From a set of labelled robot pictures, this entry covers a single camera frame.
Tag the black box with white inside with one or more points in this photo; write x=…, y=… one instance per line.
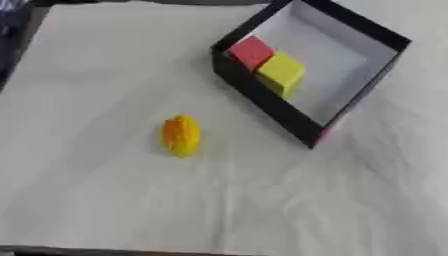
x=256, y=89

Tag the yellow orange toy fruit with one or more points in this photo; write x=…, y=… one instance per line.
x=181, y=135

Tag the yellow cube block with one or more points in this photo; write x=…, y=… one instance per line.
x=282, y=72

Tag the red cube block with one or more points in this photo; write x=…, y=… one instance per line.
x=251, y=51

